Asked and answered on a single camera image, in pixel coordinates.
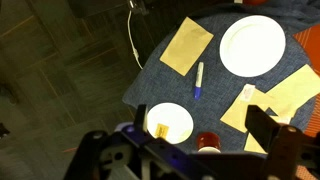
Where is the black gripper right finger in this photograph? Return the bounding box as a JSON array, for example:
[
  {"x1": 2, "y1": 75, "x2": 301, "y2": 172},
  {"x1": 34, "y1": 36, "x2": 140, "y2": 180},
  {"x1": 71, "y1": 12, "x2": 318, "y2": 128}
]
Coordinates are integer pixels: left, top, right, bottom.
[{"x1": 244, "y1": 104, "x2": 283, "y2": 153}]

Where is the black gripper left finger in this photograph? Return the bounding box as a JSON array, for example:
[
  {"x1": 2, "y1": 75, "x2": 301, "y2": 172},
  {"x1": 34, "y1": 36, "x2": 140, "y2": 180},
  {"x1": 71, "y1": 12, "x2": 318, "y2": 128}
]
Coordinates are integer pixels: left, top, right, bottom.
[{"x1": 134, "y1": 104, "x2": 150, "y2": 134}]

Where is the red mug with white inside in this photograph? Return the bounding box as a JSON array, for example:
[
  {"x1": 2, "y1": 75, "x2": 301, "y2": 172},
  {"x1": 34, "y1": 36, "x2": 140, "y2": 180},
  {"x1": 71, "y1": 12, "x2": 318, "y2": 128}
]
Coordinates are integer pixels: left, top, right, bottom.
[{"x1": 196, "y1": 131, "x2": 222, "y2": 154}]

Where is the pink sweetener packet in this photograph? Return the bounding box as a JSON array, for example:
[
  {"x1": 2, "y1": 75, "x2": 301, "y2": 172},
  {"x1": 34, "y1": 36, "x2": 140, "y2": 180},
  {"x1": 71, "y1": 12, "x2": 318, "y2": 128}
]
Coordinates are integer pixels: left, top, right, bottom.
[
  {"x1": 276, "y1": 114, "x2": 292, "y2": 125},
  {"x1": 238, "y1": 83, "x2": 256, "y2": 103}
]

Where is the yellow sugar packet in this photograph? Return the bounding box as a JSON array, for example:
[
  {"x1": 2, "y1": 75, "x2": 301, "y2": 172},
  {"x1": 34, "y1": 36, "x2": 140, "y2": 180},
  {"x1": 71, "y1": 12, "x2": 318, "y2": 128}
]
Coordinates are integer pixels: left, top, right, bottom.
[{"x1": 154, "y1": 122, "x2": 170, "y2": 140}]

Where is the small white plate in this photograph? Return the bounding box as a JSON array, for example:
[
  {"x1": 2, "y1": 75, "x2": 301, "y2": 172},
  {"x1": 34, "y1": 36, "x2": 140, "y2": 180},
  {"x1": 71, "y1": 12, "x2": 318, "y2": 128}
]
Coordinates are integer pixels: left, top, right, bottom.
[{"x1": 146, "y1": 102, "x2": 195, "y2": 145}]

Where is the round table with blue cloth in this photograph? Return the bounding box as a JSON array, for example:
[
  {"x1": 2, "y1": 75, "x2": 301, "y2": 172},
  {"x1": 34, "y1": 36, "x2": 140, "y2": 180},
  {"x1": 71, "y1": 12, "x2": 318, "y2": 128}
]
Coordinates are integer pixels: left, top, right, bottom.
[{"x1": 121, "y1": 0, "x2": 320, "y2": 155}]

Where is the large white plate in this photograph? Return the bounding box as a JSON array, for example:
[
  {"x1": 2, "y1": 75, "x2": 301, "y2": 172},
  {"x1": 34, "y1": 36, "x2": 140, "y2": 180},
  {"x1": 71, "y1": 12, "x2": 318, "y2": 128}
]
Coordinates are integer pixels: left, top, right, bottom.
[{"x1": 218, "y1": 14, "x2": 287, "y2": 79}]

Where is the orange patterned sofa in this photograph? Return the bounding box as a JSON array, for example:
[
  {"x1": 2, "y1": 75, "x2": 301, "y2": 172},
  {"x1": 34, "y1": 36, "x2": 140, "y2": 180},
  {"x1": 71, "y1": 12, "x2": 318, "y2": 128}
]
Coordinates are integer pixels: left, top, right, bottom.
[{"x1": 292, "y1": 23, "x2": 320, "y2": 180}]

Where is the white cable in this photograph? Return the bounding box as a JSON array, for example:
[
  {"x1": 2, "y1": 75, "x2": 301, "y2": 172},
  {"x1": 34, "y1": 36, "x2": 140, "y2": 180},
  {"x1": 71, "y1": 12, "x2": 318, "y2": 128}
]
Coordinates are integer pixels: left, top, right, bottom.
[{"x1": 127, "y1": 9, "x2": 145, "y2": 71}]

